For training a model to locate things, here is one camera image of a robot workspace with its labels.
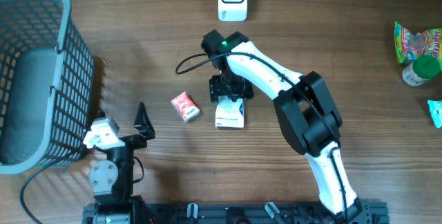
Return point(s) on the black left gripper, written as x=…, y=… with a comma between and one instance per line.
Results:
x=146, y=130

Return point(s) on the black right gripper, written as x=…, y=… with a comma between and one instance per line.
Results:
x=244, y=90

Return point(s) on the white cardboard box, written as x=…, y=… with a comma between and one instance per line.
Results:
x=229, y=114

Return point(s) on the red white tissue pack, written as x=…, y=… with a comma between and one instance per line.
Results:
x=185, y=107

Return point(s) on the Haribo worms candy bag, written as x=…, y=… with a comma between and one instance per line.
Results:
x=410, y=47

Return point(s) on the green lid spice jar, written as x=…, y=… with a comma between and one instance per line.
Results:
x=421, y=70

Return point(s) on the mint green tissue pack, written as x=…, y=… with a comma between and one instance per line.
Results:
x=435, y=108

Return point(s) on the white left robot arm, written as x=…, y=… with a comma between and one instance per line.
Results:
x=112, y=179

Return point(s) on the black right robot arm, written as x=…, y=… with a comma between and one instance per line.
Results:
x=307, y=115

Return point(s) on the grey plastic shopping basket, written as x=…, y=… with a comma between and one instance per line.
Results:
x=47, y=74

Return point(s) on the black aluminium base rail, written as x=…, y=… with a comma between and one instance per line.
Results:
x=296, y=213

